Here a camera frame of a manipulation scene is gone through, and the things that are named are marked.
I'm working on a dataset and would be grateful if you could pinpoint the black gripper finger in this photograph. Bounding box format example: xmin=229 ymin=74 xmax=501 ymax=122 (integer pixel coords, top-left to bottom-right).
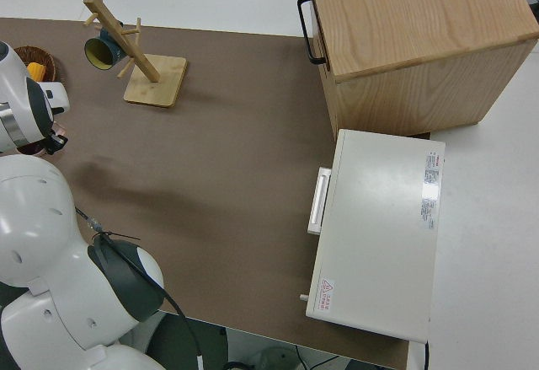
xmin=43 ymin=130 xmax=69 ymax=156

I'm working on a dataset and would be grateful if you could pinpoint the brown wicker basket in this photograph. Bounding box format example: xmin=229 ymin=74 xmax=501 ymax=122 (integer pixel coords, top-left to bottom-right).
xmin=13 ymin=45 xmax=58 ymax=83

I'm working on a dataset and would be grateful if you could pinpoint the blue mug yellow inside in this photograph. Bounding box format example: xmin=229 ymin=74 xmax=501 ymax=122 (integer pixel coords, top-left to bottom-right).
xmin=83 ymin=28 xmax=125 ymax=71

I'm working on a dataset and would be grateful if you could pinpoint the wooden mug rack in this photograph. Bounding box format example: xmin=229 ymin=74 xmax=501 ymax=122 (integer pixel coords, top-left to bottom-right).
xmin=83 ymin=0 xmax=188 ymax=109

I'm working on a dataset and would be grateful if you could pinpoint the brown table mat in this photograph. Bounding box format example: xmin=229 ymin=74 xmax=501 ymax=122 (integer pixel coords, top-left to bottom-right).
xmin=0 ymin=17 xmax=410 ymax=370

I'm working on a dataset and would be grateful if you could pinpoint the black equipment box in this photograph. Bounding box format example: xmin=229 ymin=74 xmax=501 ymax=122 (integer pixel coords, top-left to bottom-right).
xmin=142 ymin=311 xmax=229 ymax=370

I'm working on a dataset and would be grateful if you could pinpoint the white toaster oven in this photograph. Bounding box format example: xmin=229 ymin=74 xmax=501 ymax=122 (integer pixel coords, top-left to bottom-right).
xmin=299 ymin=128 xmax=446 ymax=343

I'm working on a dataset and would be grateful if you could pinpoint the wooden drawer cabinet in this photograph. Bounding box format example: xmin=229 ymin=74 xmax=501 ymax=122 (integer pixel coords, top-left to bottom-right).
xmin=306 ymin=0 xmax=539 ymax=138

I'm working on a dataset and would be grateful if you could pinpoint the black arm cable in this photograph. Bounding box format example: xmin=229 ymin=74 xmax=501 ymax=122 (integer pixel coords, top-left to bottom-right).
xmin=74 ymin=206 xmax=204 ymax=370

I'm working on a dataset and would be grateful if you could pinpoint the black cabinet handle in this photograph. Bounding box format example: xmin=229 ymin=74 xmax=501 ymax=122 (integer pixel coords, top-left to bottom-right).
xmin=296 ymin=0 xmax=328 ymax=65

